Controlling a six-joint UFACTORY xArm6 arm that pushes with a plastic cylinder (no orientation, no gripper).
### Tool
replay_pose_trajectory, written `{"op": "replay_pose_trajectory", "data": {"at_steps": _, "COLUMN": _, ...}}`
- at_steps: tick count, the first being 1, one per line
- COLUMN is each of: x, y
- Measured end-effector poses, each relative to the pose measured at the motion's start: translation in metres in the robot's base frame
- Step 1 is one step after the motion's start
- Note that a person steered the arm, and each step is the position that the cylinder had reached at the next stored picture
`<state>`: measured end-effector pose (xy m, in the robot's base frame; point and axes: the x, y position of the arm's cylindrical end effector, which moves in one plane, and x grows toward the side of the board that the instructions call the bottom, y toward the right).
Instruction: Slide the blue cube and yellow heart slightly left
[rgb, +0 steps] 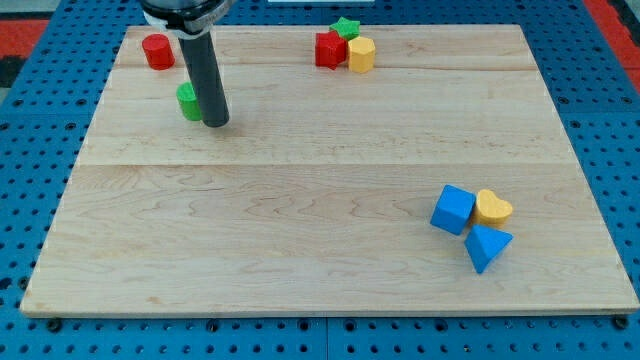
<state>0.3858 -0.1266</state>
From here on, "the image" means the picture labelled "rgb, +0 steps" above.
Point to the light wooden board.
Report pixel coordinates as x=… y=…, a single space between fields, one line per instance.
x=316 y=198

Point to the blue cube block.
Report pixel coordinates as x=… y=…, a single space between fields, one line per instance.
x=453 y=209

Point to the yellow heart block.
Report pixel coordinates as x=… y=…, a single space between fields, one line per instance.
x=490 y=210

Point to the green star block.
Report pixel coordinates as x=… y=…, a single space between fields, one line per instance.
x=346 y=28

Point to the red star block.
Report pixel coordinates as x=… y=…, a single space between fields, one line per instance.
x=330 y=49

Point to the blue triangle block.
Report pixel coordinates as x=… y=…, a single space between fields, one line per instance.
x=484 y=244

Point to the yellow hexagon block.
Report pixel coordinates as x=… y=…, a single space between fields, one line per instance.
x=361 y=54

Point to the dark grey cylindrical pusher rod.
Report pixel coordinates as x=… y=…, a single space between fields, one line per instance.
x=203 y=70

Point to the red cylinder block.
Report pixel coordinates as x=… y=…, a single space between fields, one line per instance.
x=158 y=52

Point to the green cylinder block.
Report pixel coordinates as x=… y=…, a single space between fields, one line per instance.
x=188 y=102

